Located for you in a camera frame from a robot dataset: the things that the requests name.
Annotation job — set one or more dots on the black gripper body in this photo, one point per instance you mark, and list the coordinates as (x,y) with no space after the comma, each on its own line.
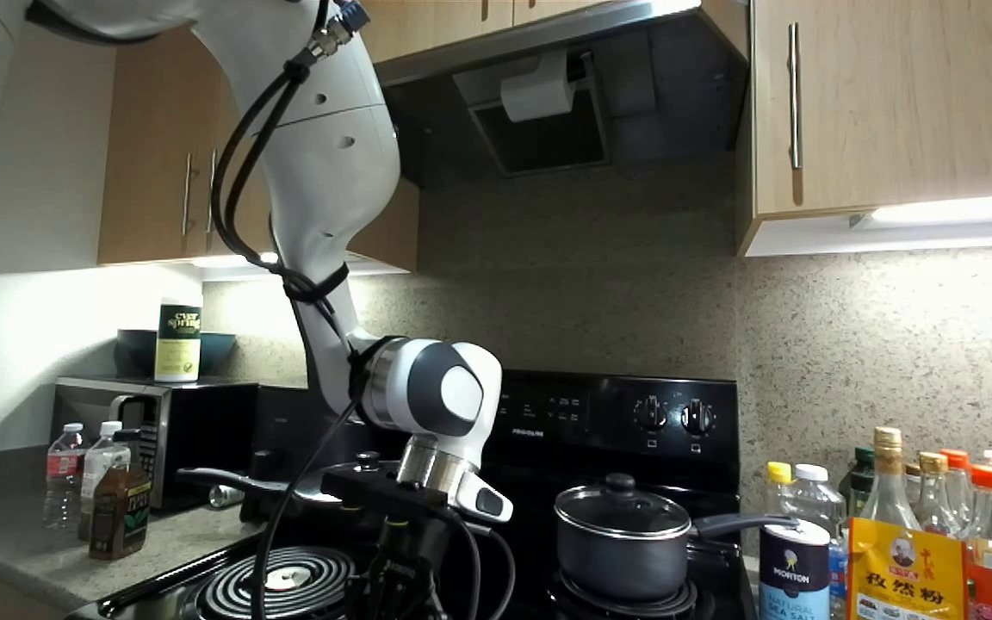
(405,563)

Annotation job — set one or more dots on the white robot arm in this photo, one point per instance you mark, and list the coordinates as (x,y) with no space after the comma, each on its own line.
(335,173)

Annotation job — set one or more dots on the black coil stove burner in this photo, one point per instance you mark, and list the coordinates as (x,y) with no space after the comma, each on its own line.
(681,604)
(223,585)

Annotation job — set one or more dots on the black electric stove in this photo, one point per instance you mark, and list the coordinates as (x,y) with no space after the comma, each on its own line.
(602,401)

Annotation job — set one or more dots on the black stove knob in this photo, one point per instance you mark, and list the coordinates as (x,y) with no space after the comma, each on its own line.
(698,418)
(649,411)

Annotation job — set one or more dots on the glass frying pan lid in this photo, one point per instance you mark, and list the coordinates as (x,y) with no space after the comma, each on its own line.
(313,491)

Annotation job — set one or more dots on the black frying pan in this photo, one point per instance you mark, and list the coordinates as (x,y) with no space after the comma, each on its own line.
(277,512)

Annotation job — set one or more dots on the black countertop appliance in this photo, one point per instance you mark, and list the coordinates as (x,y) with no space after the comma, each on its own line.
(284,424)

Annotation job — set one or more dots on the dark grey saucepan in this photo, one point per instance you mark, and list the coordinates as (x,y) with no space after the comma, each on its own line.
(620,568)

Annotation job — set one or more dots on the glass saucepan lid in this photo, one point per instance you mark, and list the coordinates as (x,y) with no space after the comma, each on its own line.
(620,512)

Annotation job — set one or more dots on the black silver microwave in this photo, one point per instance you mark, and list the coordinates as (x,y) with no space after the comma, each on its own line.
(208,435)

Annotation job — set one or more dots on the brown sauce bottle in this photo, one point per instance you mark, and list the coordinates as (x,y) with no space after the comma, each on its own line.
(120,516)

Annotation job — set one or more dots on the white label water bottle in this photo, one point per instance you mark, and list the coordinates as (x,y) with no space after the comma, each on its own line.
(105,466)

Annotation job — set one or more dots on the dark teal bowl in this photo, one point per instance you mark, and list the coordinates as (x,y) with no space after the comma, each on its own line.
(135,354)

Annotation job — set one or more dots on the under-cabinet light strip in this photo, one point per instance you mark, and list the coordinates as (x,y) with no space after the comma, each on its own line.
(955,211)
(238,261)

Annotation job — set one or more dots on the red label water bottle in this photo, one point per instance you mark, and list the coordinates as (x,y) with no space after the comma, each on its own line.
(65,476)

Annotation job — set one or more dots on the yellow cap bottle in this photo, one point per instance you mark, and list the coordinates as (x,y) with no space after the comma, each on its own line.
(781,486)

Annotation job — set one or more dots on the dark blue salt canister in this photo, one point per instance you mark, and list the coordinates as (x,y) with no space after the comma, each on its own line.
(793,574)

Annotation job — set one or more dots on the dark green bottle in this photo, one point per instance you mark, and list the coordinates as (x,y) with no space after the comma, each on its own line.
(860,476)

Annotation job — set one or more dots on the gold cap clear bottle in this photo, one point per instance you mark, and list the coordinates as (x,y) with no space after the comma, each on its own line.
(889,493)

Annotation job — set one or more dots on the white hood lamp cover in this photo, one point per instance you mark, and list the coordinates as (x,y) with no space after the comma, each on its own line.
(534,89)

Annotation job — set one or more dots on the steel range hood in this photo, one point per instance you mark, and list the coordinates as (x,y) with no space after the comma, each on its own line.
(646,103)

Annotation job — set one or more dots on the tan cap bottle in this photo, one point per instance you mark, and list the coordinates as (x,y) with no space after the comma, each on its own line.
(932,493)

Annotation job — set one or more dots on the small orange cap bottle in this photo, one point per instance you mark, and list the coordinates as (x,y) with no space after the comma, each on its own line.
(955,486)

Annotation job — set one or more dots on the red label orange cap bottle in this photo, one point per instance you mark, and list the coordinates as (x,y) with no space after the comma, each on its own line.
(991,538)

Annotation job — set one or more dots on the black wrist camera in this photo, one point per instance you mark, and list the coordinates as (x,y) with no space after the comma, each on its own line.
(380,486)

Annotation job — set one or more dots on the wooden two-door wall cabinet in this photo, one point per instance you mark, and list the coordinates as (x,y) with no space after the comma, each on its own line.
(154,173)

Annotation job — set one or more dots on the short wooden wall cabinet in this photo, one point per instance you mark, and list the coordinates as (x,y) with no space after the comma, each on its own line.
(440,18)

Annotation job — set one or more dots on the wooden single-door wall cabinet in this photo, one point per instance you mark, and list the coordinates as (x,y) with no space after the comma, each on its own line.
(920,103)

